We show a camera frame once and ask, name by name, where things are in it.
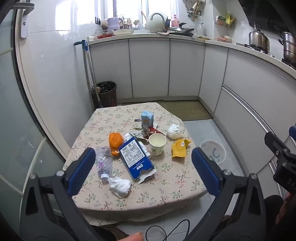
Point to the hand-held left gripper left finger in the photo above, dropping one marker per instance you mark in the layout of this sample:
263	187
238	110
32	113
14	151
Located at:
81	171

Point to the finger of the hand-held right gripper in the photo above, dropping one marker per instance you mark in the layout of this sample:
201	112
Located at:
293	132
276	141

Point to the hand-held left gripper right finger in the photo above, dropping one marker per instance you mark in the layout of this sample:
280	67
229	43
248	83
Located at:
205	171

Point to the crushed clear plastic bottle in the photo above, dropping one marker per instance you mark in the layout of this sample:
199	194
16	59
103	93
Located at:
104	162

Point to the yellow snack packet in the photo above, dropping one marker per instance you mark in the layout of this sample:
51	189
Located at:
179	149

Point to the white tissue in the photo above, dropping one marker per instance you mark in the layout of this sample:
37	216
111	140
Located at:
175	132
120	186

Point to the white paper cup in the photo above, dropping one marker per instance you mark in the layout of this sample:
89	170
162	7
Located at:
157	148

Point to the large dark blue milk carton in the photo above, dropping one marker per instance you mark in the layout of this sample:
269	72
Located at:
134	160

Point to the small light blue milk carton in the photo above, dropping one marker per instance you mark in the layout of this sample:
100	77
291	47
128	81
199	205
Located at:
147	120

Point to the brown trash can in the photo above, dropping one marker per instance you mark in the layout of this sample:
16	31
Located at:
108	97

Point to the person's right hand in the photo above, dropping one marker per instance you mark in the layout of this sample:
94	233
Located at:
283	212

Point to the person's left hand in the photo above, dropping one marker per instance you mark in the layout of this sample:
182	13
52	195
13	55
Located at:
136	237

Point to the floral tablecloth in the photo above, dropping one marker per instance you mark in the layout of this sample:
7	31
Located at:
180	176

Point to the small orange peel piece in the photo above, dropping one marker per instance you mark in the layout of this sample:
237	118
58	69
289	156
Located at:
115	152

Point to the large orange peel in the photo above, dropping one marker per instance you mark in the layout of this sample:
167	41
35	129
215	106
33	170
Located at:
115	140

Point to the large green floor mat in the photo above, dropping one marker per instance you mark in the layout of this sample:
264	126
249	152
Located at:
185	110

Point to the red and white snack wrapper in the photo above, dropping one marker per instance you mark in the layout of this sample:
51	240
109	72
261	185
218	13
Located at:
151	131

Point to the stacked steel steamer pots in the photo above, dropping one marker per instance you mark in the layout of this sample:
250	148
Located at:
289	48

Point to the steel cooking pot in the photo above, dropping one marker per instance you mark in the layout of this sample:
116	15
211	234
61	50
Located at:
259	39

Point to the small white bowl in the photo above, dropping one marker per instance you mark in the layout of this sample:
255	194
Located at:
227	39

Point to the white kitchen cabinet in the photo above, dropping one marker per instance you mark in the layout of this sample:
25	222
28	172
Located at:
150	67

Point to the black range hood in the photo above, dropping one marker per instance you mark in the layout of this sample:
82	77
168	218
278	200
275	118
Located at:
266	14

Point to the glass jar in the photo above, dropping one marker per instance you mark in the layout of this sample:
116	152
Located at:
201	29

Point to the red dish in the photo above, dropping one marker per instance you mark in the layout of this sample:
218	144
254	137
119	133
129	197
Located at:
105	34

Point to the black wok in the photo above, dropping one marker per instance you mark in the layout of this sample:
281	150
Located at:
180	31

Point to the white tray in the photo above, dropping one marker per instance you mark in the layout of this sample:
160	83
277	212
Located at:
122	32

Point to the purple electric pot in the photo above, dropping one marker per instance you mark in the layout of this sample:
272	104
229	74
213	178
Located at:
113	23

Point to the pink soap bottle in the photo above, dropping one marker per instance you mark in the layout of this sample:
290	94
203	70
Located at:
175	22

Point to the silver kitchen faucet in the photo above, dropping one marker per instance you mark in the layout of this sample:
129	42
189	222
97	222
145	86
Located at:
159	14

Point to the kitchen window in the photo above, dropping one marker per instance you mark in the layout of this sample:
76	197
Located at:
129	9

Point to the wall rack with packets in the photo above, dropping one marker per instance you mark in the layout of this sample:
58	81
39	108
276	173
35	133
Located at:
225	20

